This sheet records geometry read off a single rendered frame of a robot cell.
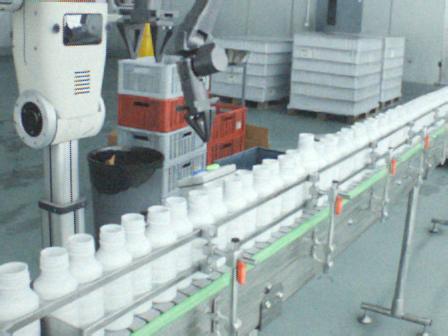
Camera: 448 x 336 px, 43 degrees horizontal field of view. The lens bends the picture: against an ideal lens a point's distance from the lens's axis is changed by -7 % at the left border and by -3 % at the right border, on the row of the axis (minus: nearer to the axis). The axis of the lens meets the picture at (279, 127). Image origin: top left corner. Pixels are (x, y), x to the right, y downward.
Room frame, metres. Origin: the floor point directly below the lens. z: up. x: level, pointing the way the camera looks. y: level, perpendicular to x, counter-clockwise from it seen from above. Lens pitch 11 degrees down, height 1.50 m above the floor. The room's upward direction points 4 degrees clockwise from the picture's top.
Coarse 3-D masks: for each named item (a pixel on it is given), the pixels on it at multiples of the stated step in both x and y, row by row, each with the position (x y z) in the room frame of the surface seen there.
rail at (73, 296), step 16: (400, 128) 2.08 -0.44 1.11; (368, 144) 1.76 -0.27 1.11; (400, 144) 2.11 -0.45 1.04; (336, 160) 1.53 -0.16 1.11; (352, 176) 1.66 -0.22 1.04; (272, 224) 1.22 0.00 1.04; (192, 240) 0.95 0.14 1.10; (240, 240) 1.10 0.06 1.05; (160, 256) 0.87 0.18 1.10; (112, 272) 0.77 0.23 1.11; (128, 272) 0.80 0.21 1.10; (192, 272) 0.95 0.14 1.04; (32, 288) 0.72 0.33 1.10; (80, 288) 0.71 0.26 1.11; (96, 288) 0.73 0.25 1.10; (160, 288) 0.87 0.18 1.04; (48, 304) 0.66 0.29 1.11; (64, 304) 0.68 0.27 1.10; (128, 304) 0.80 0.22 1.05; (16, 320) 0.61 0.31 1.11; (32, 320) 0.63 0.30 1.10; (112, 320) 0.76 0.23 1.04
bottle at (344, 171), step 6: (342, 132) 1.66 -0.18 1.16; (342, 138) 1.63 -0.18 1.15; (342, 144) 1.63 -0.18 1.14; (342, 150) 1.62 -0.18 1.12; (348, 150) 1.63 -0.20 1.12; (342, 156) 1.62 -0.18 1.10; (342, 162) 1.62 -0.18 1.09; (348, 162) 1.63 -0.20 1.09; (342, 168) 1.62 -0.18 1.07; (348, 168) 1.63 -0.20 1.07; (342, 174) 1.62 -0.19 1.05; (348, 174) 1.64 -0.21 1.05; (342, 186) 1.62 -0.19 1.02
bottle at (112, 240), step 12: (108, 228) 0.82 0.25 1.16; (120, 228) 0.82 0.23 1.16; (108, 240) 0.79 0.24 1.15; (120, 240) 0.80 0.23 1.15; (96, 252) 0.81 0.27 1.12; (108, 252) 0.79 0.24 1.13; (120, 252) 0.80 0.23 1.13; (108, 264) 0.78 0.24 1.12; (120, 264) 0.79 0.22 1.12; (108, 288) 0.78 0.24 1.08; (120, 288) 0.79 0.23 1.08; (132, 288) 0.82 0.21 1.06; (108, 300) 0.78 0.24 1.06; (120, 300) 0.79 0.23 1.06; (132, 300) 0.82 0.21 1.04; (108, 312) 0.78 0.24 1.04; (132, 312) 0.81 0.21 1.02; (108, 324) 0.78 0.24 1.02; (120, 324) 0.79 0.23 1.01
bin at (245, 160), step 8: (240, 152) 2.20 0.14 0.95; (248, 152) 2.25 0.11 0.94; (256, 152) 2.31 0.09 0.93; (264, 152) 2.29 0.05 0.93; (272, 152) 2.28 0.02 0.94; (280, 152) 2.26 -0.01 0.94; (216, 160) 2.05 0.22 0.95; (224, 160) 2.09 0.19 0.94; (232, 160) 2.14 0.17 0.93; (240, 160) 2.20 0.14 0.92; (248, 160) 2.25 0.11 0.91; (256, 160) 2.31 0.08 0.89; (240, 168) 1.99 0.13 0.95; (248, 168) 2.25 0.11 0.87
